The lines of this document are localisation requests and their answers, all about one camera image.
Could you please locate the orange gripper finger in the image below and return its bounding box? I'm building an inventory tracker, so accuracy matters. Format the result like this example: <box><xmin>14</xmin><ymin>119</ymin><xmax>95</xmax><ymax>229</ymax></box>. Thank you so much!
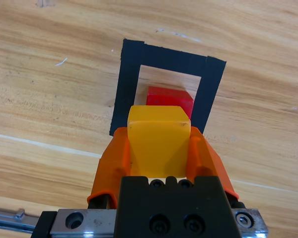
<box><xmin>86</xmin><ymin>126</ymin><xmax>132</xmax><ymax>209</ymax></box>
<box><xmin>186</xmin><ymin>126</ymin><xmax>239</xmax><ymax>200</ymax></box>

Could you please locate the yellow wooden cube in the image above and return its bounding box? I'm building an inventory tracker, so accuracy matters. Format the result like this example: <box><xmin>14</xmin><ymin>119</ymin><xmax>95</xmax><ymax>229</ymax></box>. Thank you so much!
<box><xmin>127</xmin><ymin>105</ymin><xmax>192</xmax><ymax>179</ymax></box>

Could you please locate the red wooden cube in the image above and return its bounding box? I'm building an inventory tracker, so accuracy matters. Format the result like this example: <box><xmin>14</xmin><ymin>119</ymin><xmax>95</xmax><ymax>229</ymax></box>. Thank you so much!
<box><xmin>146</xmin><ymin>86</ymin><xmax>194</xmax><ymax>119</ymax></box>

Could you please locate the black tape square outline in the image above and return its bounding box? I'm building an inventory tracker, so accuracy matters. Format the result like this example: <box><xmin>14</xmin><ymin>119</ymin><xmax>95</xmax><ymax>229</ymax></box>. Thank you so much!
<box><xmin>109</xmin><ymin>38</ymin><xmax>227</xmax><ymax>136</ymax></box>

